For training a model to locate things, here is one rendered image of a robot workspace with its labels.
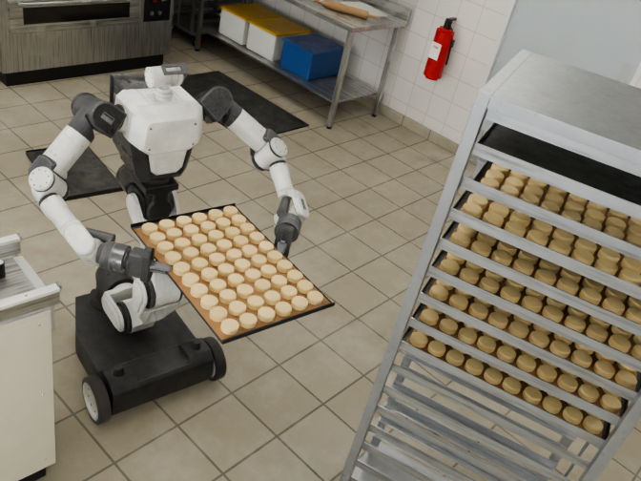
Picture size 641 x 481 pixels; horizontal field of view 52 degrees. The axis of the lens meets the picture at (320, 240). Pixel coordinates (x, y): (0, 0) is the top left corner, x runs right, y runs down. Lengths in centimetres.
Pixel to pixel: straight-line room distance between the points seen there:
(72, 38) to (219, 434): 368
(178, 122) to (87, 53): 356
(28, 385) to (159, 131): 92
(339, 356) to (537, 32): 307
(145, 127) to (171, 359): 110
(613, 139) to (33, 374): 181
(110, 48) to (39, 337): 397
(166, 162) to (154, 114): 19
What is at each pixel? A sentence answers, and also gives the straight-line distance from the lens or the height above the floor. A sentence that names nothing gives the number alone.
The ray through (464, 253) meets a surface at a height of 141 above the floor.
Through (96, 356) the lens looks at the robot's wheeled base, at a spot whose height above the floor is 17.
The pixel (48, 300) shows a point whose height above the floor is 87.
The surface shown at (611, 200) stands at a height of 168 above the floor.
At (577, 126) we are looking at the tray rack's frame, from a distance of 149.
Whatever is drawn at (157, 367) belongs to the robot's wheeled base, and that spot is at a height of 19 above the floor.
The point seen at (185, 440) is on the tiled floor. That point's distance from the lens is 288.
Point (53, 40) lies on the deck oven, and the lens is 563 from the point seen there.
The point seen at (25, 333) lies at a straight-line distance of 219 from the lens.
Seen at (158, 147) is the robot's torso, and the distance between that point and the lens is 230.
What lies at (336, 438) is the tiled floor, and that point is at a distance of 300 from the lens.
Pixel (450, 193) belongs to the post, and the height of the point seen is 157.
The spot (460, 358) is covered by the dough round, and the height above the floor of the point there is 106.
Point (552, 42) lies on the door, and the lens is 533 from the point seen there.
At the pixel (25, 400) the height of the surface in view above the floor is 49.
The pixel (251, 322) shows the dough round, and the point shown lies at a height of 102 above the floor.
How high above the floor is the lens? 227
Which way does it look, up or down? 33 degrees down
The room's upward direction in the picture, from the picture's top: 14 degrees clockwise
